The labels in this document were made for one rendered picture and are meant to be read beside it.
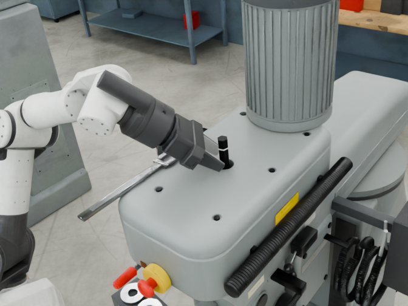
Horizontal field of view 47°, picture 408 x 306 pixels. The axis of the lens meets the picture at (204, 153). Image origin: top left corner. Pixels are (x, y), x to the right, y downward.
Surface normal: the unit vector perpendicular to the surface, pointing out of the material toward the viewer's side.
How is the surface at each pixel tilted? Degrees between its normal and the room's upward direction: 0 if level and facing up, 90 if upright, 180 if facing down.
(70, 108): 72
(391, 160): 0
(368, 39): 90
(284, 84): 90
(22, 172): 85
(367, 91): 0
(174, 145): 91
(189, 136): 41
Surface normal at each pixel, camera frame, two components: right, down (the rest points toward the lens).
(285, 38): -0.24, 0.58
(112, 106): 0.53, -0.28
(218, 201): -0.09, -0.82
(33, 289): 0.35, -0.86
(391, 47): -0.63, 0.49
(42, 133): 0.77, 0.37
